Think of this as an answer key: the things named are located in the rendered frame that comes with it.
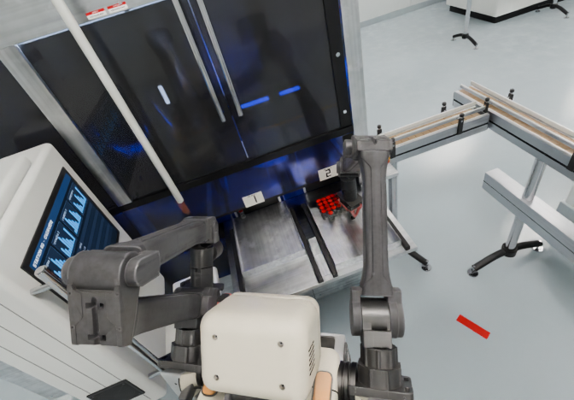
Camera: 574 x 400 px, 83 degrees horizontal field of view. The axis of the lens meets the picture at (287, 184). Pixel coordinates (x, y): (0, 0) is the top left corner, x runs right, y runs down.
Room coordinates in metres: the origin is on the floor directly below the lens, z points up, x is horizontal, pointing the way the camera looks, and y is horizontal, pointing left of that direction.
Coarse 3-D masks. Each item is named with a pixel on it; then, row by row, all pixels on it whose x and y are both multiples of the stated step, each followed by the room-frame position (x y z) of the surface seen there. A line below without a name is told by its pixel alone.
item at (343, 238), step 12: (360, 192) 1.04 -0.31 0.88; (312, 216) 0.97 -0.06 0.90; (336, 216) 0.94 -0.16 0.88; (348, 216) 0.92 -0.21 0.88; (360, 216) 0.90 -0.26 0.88; (324, 228) 0.90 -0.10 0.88; (336, 228) 0.88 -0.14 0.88; (348, 228) 0.86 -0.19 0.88; (360, 228) 0.84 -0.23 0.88; (324, 240) 0.81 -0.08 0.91; (336, 240) 0.82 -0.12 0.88; (348, 240) 0.80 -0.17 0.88; (360, 240) 0.78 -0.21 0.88; (396, 240) 0.74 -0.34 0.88; (336, 252) 0.76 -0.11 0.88; (348, 252) 0.75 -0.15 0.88; (360, 252) 0.73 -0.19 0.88; (336, 264) 0.69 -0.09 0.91; (348, 264) 0.69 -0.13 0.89
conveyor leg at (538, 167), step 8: (536, 160) 0.99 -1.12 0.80; (536, 168) 0.98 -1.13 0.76; (544, 168) 0.97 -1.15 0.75; (536, 176) 0.97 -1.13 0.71; (528, 184) 0.99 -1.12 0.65; (536, 184) 0.97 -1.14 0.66; (528, 192) 0.98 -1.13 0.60; (528, 200) 0.97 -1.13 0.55; (512, 224) 1.00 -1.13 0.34; (520, 224) 0.97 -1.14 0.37; (512, 232) 0.98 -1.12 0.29; (520, 232) 0.97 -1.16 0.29; (512, 240) 0.97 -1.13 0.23; (512, 248) 0.97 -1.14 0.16
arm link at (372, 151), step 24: (360, 144) 0.55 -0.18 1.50; (384, 144) 0.54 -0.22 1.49; (360, 168) 0.55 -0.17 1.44; (384, 168) 0.51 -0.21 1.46; (384, 192) 0.48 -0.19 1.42; (384, 216) 0.44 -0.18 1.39; (384, 240) 0.41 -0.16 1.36; (384, 264) 0.37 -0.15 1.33; (360, 288) 0.36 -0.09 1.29; (384, 288) 0.34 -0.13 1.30; (360, 312) 0.32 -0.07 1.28
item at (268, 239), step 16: (272, 208) 1.11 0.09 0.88; (288, 208) 1.04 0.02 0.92; (240, 224) 1.07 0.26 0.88; (256, 224) 1.03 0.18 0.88; (272, 224) 1.01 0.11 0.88; (288, 224) 0.98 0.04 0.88; (240, 240) 0.97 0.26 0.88; (256, 240) 0.94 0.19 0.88; (272, 240) 0.91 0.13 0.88; (288, 240) 0.89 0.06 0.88; (240, 256) 0.87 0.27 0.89; (256, 256) 0.86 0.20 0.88; (272, 256) 0.83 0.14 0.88; (288, 256) 0.79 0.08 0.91; (256, 272) 0.78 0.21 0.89
